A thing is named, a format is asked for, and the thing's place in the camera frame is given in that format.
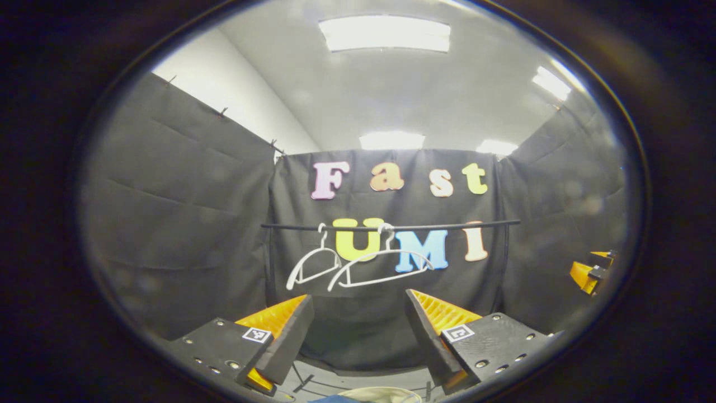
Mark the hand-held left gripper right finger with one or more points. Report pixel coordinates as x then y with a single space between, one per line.
428 341

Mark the black backdrop cloth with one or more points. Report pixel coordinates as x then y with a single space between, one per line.
179 224

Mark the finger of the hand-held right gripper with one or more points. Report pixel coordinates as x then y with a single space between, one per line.
604 254
583 277

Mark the large ceiling light panel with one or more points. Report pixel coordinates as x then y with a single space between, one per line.
386 33

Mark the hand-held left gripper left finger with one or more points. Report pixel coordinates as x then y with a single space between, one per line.
291 336

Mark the black metal clothes rack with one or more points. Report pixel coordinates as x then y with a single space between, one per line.
447 225

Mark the white plastic clothes hanger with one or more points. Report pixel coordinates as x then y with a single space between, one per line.
316 274
386 279

